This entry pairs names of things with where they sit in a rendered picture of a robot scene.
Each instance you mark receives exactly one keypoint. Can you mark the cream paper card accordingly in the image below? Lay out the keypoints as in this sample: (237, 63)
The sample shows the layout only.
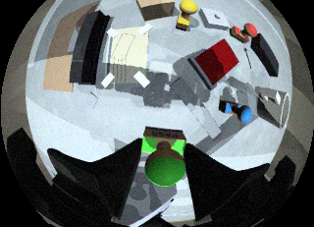
(126, 56)

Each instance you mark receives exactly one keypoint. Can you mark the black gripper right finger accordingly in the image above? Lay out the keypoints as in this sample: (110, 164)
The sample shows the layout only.
(211, 183)

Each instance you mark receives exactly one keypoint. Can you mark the grey mug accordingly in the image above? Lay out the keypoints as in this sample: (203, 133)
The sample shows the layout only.
(273, 106)

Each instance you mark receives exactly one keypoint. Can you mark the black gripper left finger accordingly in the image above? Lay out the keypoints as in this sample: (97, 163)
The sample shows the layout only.
(110, 177)

